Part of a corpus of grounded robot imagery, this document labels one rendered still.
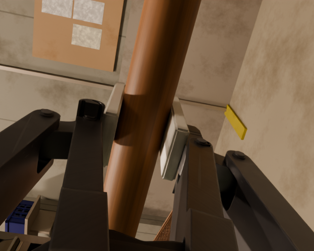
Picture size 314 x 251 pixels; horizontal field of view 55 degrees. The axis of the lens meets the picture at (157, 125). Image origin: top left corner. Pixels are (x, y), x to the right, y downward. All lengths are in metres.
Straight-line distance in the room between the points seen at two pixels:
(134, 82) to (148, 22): 0.03
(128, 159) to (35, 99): 3.55
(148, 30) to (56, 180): 4.00
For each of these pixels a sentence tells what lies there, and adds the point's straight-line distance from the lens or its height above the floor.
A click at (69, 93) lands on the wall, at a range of 3.58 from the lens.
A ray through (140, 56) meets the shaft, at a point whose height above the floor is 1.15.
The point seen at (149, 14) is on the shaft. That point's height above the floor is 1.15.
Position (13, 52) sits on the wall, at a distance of 3.65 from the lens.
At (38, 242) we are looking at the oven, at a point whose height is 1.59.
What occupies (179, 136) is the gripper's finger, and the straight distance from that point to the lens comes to 0.15.
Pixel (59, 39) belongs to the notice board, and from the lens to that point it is 3.44.
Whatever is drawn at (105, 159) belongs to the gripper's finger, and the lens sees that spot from 0.16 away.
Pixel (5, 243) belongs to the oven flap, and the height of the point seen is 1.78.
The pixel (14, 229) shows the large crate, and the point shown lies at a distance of 3.92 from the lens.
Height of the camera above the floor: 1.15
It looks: 6 degrees down
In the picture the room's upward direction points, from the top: 80 degrees counter-clockwise
